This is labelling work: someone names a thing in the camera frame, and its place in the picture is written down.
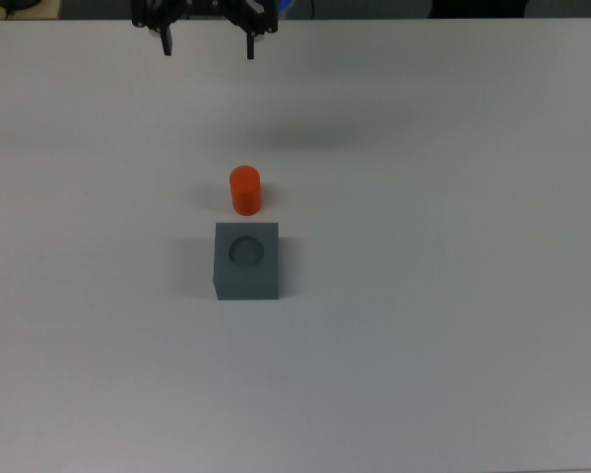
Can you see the blue object behind table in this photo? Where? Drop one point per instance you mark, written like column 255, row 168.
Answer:
column 284, row 4

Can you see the orange cylinder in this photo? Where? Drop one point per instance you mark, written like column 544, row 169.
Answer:
column 245, row 189

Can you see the grey block with round hole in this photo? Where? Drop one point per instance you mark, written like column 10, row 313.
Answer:
column 246, row 266

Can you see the black object behind table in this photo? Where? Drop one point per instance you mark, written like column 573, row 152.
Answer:
column 14, row 4

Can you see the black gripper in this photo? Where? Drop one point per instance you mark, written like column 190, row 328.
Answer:
column 202, row 9

